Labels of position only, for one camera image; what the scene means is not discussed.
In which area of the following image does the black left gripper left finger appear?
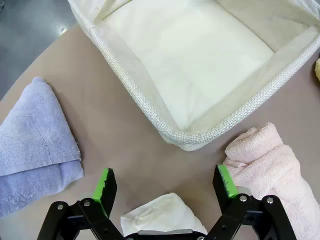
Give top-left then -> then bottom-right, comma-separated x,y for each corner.
37,167 -> 126,240

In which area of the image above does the white folded towel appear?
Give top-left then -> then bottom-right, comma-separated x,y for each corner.
120,192 -> 208,237

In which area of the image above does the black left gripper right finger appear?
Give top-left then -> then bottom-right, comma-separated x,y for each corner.
207,163 -> 298,240

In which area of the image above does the cream fabric storage basket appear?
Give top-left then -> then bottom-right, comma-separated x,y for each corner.
66,0 -> 320,152

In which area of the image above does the pink rolled towel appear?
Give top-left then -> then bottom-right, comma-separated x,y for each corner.
223,121 -> 320,240

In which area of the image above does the yellow rolled towel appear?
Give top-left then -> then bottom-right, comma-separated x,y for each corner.
313,57 -> 320,83

